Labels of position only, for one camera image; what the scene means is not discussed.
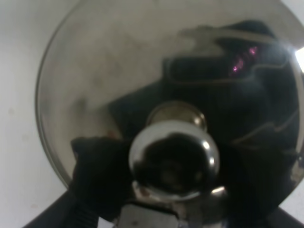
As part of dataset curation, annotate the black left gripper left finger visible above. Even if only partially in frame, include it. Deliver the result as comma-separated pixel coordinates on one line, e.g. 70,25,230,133
26,137,133,228

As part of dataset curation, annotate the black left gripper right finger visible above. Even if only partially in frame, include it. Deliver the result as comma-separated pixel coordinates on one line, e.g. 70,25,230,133
251,201,304,228

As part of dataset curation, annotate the stainless steel teapot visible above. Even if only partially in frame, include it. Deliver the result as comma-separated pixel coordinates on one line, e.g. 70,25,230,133
35,0,304,228

